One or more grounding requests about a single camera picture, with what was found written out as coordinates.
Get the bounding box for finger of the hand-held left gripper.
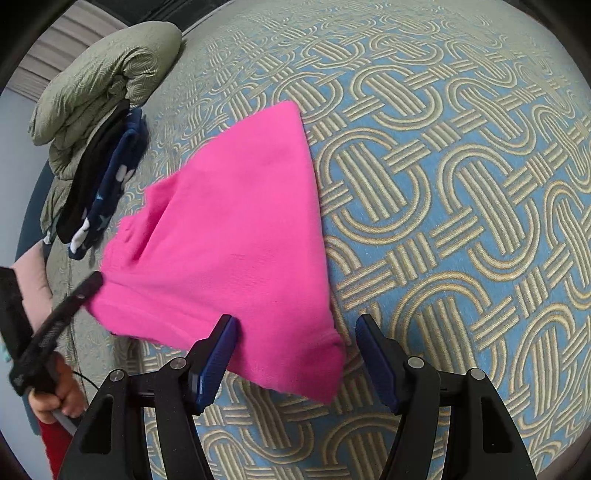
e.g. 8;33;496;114
46;271;103;334

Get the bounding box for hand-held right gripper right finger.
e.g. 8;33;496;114
355;314;539;480

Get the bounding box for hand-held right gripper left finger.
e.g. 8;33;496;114
60;314;240;480

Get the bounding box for pink pants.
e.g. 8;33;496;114
91;100;346;404

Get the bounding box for person's left forearm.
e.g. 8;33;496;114
11;240;52;334

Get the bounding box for person's left hand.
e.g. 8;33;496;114
28;355;87;424

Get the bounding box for blue headboard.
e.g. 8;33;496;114
17;161;61;261

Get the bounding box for black garment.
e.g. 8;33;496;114
58;99;132;243

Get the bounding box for navy printed garment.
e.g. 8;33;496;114
68;108;149;259

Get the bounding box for person's red clothing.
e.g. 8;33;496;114
38;415;77;480

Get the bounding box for bed with patterned bedspread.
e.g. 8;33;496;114
46;0;591;480

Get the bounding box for folded green quilt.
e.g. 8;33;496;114
28;21;183;232

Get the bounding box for beige curtain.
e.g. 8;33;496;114
9;6;132;100

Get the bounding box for black cable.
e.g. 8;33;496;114
68;368;101;394

